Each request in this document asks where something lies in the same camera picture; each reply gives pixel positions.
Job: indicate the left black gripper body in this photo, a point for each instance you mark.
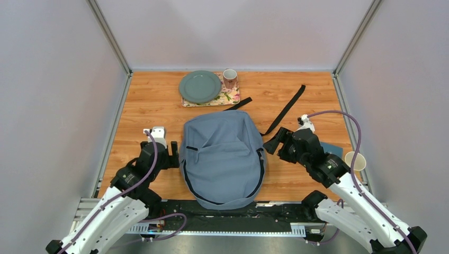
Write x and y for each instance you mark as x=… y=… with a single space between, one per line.
x=164 y=165

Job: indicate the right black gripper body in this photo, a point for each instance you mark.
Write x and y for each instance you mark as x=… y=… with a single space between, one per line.
x=288 y=153

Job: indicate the blue-grey backpack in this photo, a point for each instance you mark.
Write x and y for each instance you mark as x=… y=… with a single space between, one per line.
x=222 y=158

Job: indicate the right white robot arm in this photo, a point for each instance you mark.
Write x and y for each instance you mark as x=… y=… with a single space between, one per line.
x=370 y=223

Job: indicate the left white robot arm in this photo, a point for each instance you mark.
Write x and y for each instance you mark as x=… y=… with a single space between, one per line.
x=127 y=201

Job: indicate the teal wallet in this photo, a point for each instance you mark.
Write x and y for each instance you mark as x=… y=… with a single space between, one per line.
x=332 y=149

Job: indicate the yellow mug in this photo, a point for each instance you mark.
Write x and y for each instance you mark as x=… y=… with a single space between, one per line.
x=359 y=162

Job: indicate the floral placemat tray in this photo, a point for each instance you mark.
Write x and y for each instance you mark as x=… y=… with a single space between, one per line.
x=225 y=97

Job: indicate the green ceramic plate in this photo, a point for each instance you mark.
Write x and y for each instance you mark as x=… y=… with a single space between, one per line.
x=200 y=86

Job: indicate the pink patterned mug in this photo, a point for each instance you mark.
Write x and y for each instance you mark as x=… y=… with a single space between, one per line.
x=230 y=78

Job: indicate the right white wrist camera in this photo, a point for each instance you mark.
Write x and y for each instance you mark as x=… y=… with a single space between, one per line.
x=304 y=123

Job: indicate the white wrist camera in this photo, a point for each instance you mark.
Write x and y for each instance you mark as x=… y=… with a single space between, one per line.
x=304 y=123
x=157 y=133

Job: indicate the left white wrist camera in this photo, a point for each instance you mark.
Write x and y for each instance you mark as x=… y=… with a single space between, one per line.
x=157 y=133

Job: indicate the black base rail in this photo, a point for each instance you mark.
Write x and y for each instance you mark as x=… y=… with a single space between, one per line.
x=258 y=219

